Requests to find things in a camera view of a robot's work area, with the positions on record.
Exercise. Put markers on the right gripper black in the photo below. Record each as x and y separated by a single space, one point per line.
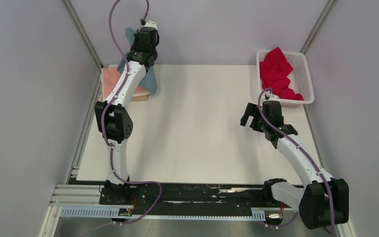
251 110

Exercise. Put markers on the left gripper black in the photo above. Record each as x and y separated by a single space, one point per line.
135 41

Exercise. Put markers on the grey-blue t shirt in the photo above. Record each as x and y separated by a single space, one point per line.
149 82

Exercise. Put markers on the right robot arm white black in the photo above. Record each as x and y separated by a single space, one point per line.
324 200

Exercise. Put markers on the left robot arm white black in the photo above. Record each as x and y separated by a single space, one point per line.
113 119

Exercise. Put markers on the red t shirt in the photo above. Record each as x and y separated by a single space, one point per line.
274 71

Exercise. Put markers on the folded white t shirt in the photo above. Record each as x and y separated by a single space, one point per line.
140 95

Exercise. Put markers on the white plastic basket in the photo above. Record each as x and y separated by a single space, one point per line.
300 77

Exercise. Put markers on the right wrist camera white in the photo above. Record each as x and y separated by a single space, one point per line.
271 97

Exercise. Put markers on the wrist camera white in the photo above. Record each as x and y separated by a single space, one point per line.
148 23
271 97

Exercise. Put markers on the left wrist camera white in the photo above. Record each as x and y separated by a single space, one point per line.
148 23

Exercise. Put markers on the white slotted cable duct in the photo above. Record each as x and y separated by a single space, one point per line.
83 212

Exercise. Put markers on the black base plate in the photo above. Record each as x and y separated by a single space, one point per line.
196 199

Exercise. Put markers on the aluminium frame rail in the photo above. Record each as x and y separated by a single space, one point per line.
79 195

